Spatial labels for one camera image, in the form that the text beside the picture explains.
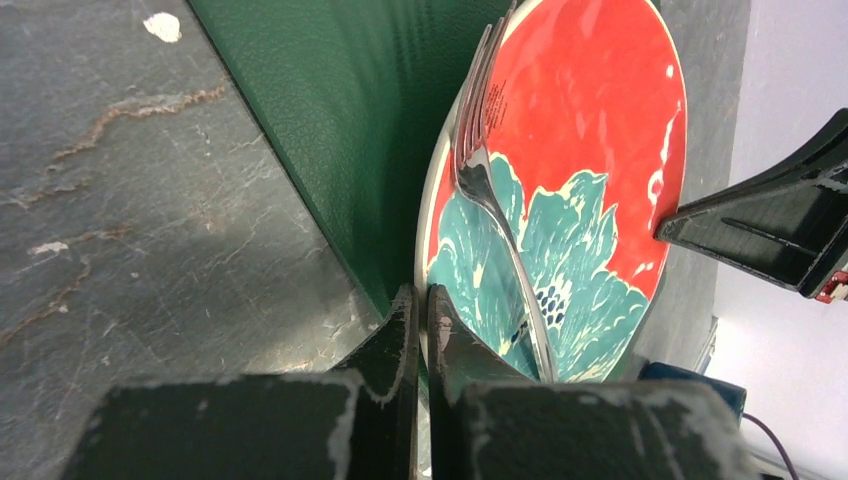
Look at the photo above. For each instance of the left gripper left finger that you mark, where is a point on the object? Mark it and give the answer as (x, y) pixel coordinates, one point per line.
(355, 421)

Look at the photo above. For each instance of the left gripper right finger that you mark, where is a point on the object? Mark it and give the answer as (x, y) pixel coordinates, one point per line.
(488, 421)

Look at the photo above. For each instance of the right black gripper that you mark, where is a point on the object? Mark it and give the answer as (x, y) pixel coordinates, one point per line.
(786, 225)

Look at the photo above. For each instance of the red teal floral plate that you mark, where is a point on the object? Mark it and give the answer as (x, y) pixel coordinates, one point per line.
(586, 130)

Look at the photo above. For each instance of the green rectangular placemat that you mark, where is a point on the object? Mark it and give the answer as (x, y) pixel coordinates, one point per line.
(352, 96)

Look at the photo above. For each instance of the dark blue mug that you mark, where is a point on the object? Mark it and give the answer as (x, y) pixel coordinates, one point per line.
(692, 382)

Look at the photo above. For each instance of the silver metal fork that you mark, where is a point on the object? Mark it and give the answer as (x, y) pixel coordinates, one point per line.
(471, 167)

